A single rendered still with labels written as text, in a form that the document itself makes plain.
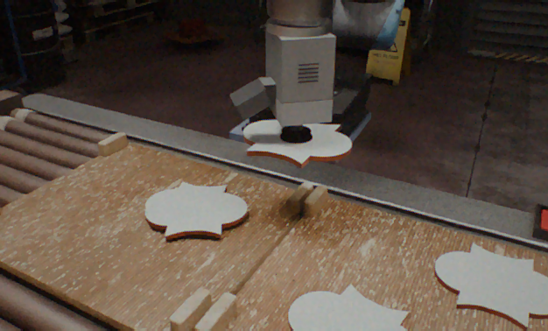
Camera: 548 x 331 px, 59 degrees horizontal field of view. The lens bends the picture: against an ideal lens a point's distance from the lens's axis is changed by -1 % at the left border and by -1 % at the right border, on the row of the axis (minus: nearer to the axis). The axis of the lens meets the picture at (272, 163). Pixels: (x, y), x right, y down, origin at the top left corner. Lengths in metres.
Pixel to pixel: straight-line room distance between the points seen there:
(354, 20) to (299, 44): 0.49
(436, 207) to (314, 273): 0.28
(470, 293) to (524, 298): 0.06
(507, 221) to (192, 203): 0.48
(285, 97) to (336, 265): 0.23
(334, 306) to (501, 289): 0.20
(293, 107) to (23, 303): 0.41
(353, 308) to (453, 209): 0.32
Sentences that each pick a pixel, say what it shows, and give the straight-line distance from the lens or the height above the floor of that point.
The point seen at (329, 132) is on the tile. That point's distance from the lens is 0.65.
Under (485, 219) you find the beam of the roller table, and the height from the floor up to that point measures 0.91.
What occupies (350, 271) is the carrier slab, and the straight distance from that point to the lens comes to 0.63.
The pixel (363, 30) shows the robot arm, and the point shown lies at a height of 1.12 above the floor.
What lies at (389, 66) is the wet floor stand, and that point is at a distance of 4.22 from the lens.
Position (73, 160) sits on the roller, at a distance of 0.99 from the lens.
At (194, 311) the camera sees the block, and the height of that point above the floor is 0.96.
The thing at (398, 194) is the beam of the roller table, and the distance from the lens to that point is 0.84.
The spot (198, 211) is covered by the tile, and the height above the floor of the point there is 0.95.
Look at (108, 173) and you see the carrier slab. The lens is 0.88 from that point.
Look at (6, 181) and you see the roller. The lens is 0.99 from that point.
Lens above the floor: 1.35
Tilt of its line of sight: 28 degrees down
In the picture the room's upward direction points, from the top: straight up
